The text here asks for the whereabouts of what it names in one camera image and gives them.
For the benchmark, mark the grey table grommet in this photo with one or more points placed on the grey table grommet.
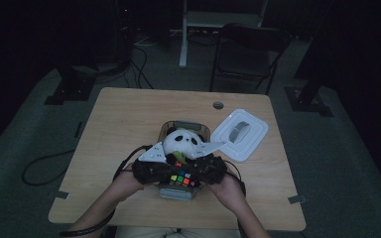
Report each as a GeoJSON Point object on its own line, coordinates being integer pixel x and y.
{"type": "Point", "coordinates": [218, 105]}

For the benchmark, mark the panda plush toy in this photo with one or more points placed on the panda plush toy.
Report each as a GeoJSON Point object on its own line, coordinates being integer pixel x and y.
{"type": "Point", "coordinates": [182, 142]}

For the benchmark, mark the person's left hand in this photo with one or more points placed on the person's left hand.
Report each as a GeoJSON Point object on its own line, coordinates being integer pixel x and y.
{"type": "Point", "coordinates": [127, 185]}

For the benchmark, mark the black folding chair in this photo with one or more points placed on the black folding chair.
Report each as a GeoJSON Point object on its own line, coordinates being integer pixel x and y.
{"type": "Point", "coordinates": [248, 59]}

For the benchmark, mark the colourful puzzle cube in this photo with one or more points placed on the colourful puzzle cube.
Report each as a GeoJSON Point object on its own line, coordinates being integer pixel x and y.
{"type": "Point", "coordinates": [180, 178]}

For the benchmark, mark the clear plastic storage box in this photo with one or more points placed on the clear plastic storage box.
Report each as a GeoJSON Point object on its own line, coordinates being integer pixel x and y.
{"type": "Point", "coordinates": [178, 193]}

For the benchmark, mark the person's right hand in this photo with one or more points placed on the person's right hand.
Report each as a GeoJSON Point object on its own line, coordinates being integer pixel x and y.
{"type": "Point", "coordinates": [228, 193]}

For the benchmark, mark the white box lid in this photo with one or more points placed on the white box lid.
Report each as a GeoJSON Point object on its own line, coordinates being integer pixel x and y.
{"type": "Point", "coordinates": [241, 134]}

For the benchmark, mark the grey tape strip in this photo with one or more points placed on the grey tape strip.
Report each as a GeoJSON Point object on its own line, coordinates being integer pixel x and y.
{"type": "Point", "coordinates": [62, 194]}
{"type": "Point", "coordinates": [297, 199]}

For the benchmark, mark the white metal stand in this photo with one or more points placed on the white metal stand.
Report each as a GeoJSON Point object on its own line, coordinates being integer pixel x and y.
{"type": "Point", "coordinates": [211, 20]}

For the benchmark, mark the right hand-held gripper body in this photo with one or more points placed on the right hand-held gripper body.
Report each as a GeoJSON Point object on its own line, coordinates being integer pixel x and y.
{"type": "Point", "coordinates": [211, 168]}

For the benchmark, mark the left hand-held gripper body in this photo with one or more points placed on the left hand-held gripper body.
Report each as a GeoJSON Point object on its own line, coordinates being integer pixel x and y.
{"type": "Point", "coordinates": [149, 165]}

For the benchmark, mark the black stand base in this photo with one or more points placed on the black stand base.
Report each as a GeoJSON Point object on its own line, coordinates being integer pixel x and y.
{"type": "Point", "coordinates": [69, 89]}
{"type": "Point", "coordinates": [307, 102]}

